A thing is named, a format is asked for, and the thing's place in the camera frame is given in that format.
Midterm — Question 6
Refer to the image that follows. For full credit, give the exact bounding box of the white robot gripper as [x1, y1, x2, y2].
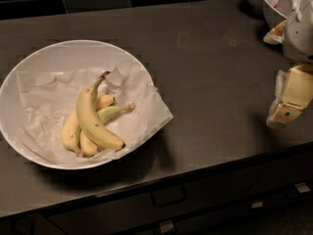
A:
[263, 0, 313, 128]

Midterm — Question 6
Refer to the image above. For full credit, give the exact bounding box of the large front yellow banana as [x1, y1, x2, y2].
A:
[76, 71, 125, 151]

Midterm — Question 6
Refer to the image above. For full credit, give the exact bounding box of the white bowl at corner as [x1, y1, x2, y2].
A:
[262, 0, 301, 28]

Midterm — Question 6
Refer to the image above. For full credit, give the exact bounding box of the large white bowl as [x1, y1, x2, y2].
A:
[0, 40, 140, 168]

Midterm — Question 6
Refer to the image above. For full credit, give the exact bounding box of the greenish middle banana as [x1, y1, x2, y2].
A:
[80, 103, 135, 158]

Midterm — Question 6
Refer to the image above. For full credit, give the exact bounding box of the left yellow banana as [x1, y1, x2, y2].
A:
[61, 95, 115, 157]

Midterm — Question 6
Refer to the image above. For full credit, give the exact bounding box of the dark lower drawer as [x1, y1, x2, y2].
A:
[135, 181, 313, 235]

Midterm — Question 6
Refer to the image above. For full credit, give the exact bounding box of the dark drawer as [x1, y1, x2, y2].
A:
[46, 148, 313, 235]
[135, 181, 313, 235]

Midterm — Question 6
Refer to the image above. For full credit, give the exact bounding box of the dark upper drawer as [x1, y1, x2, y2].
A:
[46, 148, 313, 235]

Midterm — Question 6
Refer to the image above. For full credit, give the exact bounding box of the white crumpled paper sheet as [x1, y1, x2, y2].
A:
[16, 61, 173, 169]

